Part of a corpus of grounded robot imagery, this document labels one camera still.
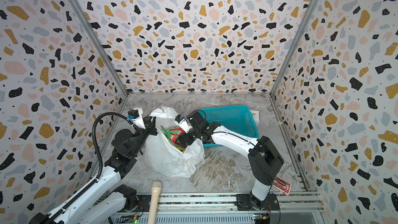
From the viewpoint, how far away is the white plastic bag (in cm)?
72

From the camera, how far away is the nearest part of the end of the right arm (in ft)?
2.03

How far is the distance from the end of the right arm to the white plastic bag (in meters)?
0.03
